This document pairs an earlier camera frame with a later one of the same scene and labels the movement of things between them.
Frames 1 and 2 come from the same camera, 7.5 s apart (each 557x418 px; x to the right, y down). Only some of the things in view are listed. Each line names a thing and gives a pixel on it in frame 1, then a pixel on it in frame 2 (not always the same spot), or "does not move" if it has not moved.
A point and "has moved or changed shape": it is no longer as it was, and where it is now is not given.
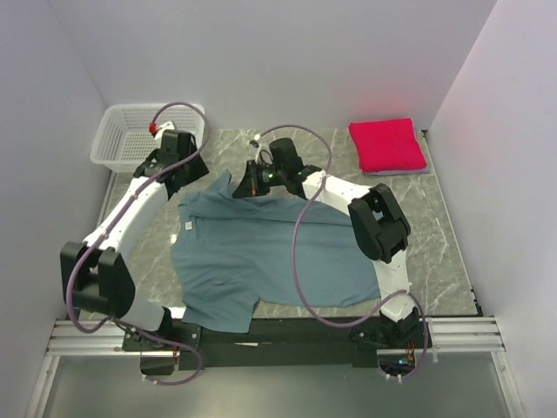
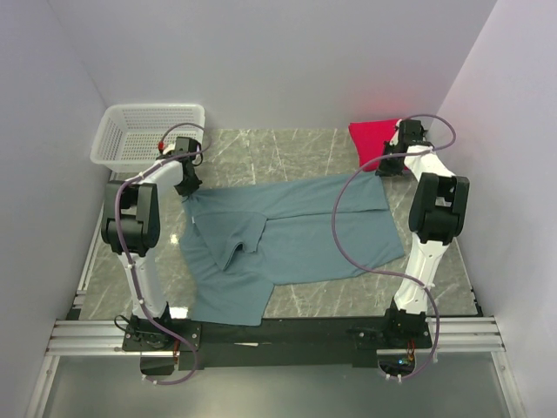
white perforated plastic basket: [123, 137] does not move
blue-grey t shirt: [231, 252] has moved or changed shape
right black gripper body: [263, 178] -> [391, 167]
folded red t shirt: [386, 144] does not move
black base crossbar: [238, 343] does not move
